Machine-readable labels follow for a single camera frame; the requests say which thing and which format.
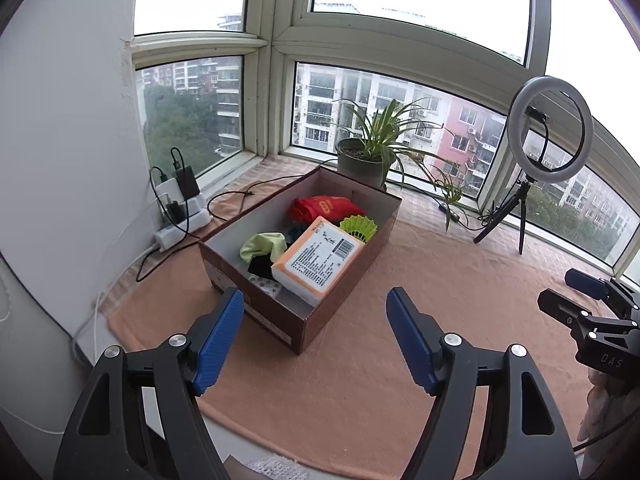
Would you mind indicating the white power strip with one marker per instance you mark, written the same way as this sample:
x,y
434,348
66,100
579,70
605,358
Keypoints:
x,y
181,217

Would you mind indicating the orange tissue pack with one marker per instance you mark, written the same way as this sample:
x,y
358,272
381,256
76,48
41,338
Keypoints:
x,y
312,266

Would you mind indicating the brown cardboard box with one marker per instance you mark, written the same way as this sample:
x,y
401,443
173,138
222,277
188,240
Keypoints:
x,y
287,317

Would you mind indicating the potted spider plant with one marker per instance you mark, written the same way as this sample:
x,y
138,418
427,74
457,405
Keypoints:
x,y
377,140

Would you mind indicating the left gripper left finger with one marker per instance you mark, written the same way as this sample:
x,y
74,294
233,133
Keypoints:
x,y
137,417

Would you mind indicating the black fabric pouch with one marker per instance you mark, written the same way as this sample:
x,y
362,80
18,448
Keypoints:
x,y
260,266

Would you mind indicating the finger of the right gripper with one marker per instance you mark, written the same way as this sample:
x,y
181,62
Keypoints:
x,y
618,297
570,314

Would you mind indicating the black phone charger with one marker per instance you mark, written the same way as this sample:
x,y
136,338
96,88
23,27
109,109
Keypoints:
x,y
184,175

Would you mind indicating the light green cloth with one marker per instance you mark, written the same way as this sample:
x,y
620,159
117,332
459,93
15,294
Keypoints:
x,y
271,244

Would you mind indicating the white Vinda tissue pack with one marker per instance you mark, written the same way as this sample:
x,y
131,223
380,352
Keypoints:
x,y
267,286

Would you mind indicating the yellow shuttlecock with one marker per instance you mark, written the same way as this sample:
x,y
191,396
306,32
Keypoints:
x,y
361,227

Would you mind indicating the gloved right hand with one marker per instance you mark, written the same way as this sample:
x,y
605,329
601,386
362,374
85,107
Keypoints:
x,y
609,401

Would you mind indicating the teal silicone funnel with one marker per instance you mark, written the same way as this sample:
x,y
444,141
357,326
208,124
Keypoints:
x,y
294,233

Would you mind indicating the red fabric bag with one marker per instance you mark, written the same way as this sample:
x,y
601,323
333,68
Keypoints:
x,y
332,208

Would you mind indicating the pink table mat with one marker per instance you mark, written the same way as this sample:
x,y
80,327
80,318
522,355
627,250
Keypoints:
x,y
348,404

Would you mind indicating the ring light on tripod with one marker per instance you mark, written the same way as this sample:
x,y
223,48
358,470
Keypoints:
x,y
521,113

